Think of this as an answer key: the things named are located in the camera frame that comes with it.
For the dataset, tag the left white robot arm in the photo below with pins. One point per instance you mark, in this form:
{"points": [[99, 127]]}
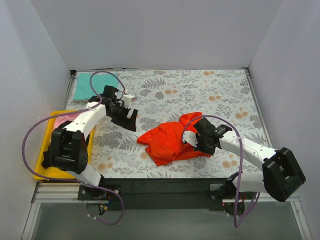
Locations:
{"points": [[85, 122]]}

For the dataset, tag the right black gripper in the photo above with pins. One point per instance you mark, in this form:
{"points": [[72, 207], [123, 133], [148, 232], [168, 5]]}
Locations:
{"points": [[203, 128]]}

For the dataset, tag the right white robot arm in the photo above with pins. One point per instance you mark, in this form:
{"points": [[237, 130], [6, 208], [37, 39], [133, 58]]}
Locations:
{"points": [[279, 173]]}

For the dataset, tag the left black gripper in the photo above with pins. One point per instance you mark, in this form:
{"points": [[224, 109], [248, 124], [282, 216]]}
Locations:
{"points": [[120, 112]]}

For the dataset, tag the orange t shirt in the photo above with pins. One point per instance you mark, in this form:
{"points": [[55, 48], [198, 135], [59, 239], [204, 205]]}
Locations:
{"points": [[163, 143]]}

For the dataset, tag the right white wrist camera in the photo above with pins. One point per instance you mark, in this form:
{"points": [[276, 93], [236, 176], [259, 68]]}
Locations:
{"points": [[189, 137]]}

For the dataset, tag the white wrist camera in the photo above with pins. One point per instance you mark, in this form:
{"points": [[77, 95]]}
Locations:
{"points": [[129, 99], [189, 137]]}

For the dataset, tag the floral patterned table mat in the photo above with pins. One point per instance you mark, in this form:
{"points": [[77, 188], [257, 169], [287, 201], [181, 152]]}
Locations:
{"points": [[165, 95]]}

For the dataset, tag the pink t shirt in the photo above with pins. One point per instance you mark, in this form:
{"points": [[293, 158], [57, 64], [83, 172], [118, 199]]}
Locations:
{"points": [[62, 119]]}

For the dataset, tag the black t shirt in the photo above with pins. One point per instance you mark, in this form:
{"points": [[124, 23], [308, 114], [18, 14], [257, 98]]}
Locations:
{"points": [[68, 150]]}

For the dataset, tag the yellow plastic tray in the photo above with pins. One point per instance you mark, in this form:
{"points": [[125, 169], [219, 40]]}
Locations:
{"points": [[51, 172]]}

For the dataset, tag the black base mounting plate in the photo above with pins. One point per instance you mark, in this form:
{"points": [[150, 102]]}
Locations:
{"points": [[166, 193]]}

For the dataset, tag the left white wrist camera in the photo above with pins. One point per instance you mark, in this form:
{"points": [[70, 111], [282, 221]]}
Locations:
{"points": [[129, 99]]}

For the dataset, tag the folded teal t shirt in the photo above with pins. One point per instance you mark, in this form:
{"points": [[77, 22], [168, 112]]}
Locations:
{"points": [[83, 91]]}

